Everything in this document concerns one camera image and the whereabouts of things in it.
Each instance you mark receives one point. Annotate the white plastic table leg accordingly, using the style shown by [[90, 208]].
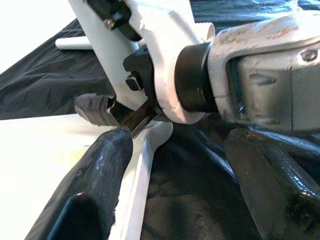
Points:
[[72, 43], [102, 55]]

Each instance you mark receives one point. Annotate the white plastic table top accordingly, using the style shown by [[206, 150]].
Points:
[[37, 150]]

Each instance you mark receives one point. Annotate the black plastic table cover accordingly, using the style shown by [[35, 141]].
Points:
[[200, 187]]

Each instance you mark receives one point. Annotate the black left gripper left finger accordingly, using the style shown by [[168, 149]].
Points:
[[82, 190]]

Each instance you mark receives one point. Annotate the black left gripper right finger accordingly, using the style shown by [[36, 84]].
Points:
[[275, 190]]

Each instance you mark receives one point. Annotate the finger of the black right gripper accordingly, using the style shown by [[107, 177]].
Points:
[[95, 110]]

